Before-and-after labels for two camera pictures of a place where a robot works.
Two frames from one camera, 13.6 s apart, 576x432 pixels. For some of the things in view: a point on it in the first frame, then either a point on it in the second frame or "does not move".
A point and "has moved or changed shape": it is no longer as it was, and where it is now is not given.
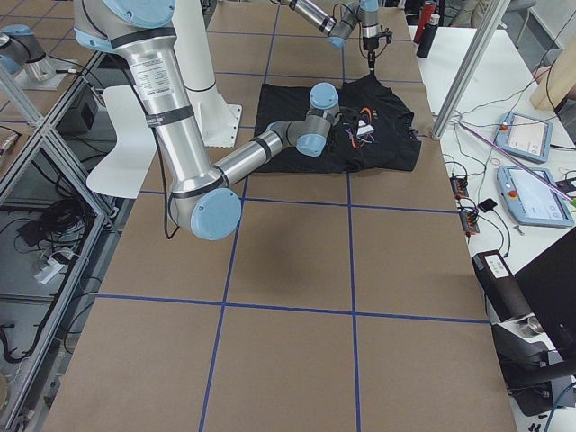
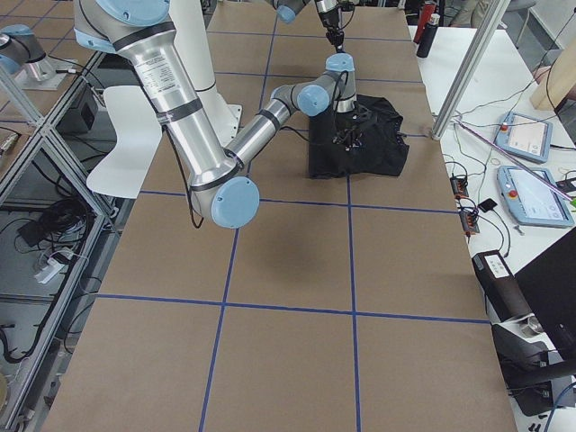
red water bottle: (427, 8) does not move
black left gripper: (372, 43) to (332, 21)
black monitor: (548, 280) does not move
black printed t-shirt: (374, 130) has moved or changed shape
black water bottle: (428, 36) does not move
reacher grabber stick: (517, 160) does not move
